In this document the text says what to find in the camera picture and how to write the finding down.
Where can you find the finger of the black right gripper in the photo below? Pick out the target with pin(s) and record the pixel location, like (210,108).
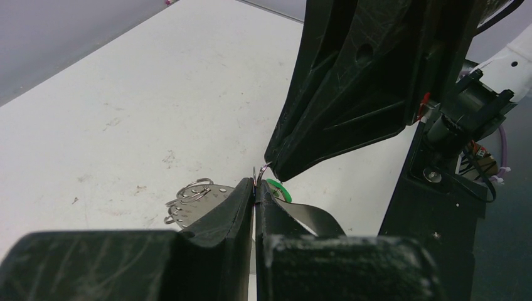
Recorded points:
(361,72)

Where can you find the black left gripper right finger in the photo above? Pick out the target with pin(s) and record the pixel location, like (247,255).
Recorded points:
(293,264)

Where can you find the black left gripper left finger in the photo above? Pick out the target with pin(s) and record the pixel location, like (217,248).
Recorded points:
(208,260)

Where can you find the green key tag with key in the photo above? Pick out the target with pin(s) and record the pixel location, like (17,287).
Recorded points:
(279,191)

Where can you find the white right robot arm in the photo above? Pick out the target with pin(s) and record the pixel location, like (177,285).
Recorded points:
(474,107)

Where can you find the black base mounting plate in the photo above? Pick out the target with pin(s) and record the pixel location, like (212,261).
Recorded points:
(441,216)

